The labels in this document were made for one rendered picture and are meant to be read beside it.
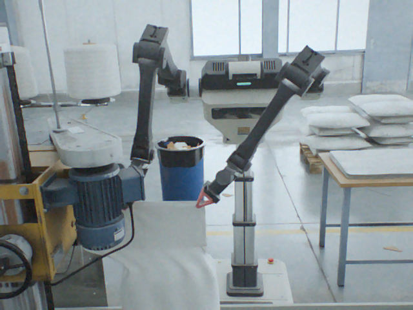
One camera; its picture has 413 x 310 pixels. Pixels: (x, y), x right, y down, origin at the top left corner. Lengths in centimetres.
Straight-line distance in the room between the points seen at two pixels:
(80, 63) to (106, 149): 28
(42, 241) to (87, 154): 29
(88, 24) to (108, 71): 853
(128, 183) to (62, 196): 19
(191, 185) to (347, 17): 673
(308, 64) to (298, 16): 823
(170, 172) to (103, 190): 263
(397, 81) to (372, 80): 54
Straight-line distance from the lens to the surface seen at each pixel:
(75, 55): 138
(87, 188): 132
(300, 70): 149
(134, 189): 137
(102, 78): 137
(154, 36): 153
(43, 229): 134
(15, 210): 135
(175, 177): 392
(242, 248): 246
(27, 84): 148
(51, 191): 136
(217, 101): 197
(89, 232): 137
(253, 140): 158
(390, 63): 1027
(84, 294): 239
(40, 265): 141
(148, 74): 151
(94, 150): 126
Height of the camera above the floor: 176
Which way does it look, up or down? 18 degrees down
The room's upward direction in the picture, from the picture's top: 2 degrees counter-clockwise
